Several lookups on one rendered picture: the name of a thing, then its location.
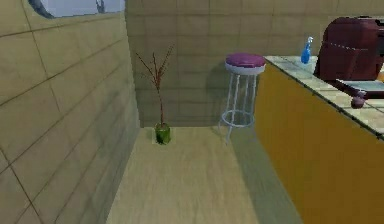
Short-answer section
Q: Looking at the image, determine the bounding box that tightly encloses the window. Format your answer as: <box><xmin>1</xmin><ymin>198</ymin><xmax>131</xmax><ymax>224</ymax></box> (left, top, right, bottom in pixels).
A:
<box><xmin>27</xmin><ymin>0</ymin><xmax>126</xmax><ymax>19</ymax></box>

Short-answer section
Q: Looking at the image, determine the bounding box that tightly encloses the red twig plant green pot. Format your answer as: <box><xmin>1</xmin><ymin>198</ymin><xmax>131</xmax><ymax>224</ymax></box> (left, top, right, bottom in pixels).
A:
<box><xmin>135</xmin><ymin>44</ymin><xmax>176</xmax><ymax>146</ymax></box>

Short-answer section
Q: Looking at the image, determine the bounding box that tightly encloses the blue spray bottle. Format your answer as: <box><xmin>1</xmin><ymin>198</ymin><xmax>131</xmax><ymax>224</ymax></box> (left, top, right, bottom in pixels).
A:
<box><xmin>300</xmin><ymin>36</ymin><xmax>314</xmax><ymax>65</ymax></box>

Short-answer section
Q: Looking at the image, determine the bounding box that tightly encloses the yellow counter tiled top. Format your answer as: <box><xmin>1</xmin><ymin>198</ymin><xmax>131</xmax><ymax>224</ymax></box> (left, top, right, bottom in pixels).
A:
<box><xmin>254</xmin><ymin>55</ymin><xmax>384</xmax><ymax>224</ymax></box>

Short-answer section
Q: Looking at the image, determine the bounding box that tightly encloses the purple seat metal stool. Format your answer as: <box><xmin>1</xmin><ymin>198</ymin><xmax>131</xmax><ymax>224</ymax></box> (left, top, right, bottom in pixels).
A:
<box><xmin>218</xmin><ymin>52</ymin><xmax>267</xmax><ymax>145</ymax></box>

